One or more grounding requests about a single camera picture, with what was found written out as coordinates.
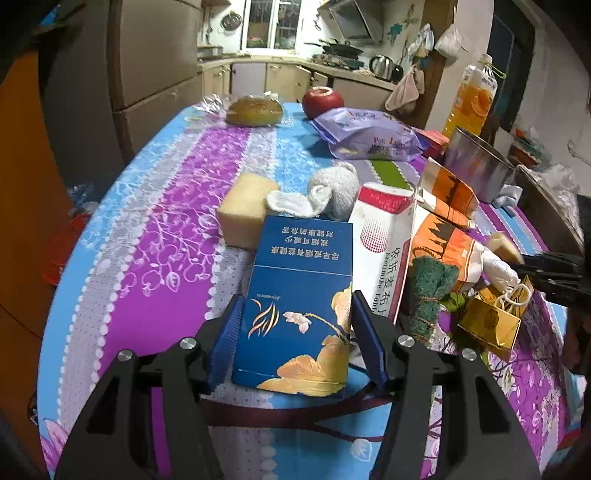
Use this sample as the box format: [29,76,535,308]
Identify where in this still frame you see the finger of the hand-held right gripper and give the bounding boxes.
[524,275,591,306]
[516,252,591,278]

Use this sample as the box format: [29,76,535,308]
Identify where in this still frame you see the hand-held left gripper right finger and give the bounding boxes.
[351,290,541,480]

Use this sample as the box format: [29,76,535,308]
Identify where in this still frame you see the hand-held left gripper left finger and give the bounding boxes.
[55,294,246,480]

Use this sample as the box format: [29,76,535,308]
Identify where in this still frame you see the blue cigarette box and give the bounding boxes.
[231,215,355,400]

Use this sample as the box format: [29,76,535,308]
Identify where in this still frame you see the white red medicine box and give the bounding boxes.
[347,182,416,324]

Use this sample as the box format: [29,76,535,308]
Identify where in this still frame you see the orange white paper carton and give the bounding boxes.
[417,157,479,230]
[403,213,486,297]

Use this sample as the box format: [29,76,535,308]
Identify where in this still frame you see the person's right hand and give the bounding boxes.
[562,305,591,376]

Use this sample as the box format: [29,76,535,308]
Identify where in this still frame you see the white bed quilt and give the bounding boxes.
[538,162,583,195]

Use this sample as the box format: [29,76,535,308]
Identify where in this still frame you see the small tan sponge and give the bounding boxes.
[487,232,525,265]

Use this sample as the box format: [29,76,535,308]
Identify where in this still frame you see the white cloth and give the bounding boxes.
[481,249,522,292]

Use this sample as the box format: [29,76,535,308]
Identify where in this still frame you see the green knitted cloth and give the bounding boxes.
[405,255,467,345]

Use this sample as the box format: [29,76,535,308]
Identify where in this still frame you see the small gold gift bag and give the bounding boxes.
[457,282,534,363]

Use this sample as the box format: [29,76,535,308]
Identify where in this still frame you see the pale blue rag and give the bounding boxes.
[492,184,522,209]

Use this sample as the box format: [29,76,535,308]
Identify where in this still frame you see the red basin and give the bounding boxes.
[508,129,555,172]

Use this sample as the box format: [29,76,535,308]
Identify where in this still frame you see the steel pot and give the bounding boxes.
[444,127,516,204]

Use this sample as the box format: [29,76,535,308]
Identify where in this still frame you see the yellow sponge block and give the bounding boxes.
[216,172,281,249]

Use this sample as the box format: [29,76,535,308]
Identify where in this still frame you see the purple blue floral tablecloth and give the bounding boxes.
[36,100,578,476]

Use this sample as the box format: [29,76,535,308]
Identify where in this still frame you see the rolled white towel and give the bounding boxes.
[307,161,361,220]

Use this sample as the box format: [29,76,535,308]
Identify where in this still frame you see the orange juice bottle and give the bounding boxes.
[442,53,498,139]

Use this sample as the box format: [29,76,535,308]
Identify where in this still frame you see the dark interior window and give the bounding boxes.
[486,13,537,136]

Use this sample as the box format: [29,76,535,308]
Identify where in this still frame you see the small red box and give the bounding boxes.
[418,129,450,158]

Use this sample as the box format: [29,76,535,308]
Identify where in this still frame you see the red plastic bag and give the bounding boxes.
[42,212,94,284]

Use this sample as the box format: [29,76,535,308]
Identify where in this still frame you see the purple snack bag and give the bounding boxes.
[313,107,431,162]

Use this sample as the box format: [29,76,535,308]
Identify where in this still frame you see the hanging pink cloth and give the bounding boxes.
[385,66,426,114]

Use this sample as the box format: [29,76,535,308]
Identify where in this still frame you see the hanging white plastic bag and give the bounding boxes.
[434,22,463,57]

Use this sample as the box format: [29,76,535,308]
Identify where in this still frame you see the wooden door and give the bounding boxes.
[0,46,75,462]

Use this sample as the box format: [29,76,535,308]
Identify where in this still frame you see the bread in clear wrap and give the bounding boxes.
[191,92,291,127]

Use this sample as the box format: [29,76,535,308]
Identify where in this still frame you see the hanging blue plastic bag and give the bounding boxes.
[406,23,435,60]

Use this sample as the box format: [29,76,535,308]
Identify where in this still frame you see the red apple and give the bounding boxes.
[302,86,345,120]

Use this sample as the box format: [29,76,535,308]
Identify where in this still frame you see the steel kettle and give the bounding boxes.
[369,54,399,81]

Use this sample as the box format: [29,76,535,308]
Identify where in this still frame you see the kitchen base cabinets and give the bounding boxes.
[198,56,399,106]

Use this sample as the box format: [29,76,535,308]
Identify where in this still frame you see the refrigerator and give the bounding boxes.
[107,0,205,160]

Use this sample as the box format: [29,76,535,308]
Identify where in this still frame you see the black wok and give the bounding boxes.
[304,39,365,58]

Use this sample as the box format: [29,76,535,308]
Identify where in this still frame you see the range hood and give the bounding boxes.
[318,0,385,45]

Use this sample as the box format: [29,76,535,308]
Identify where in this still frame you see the kitchen window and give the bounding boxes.
[241,0,306,51]

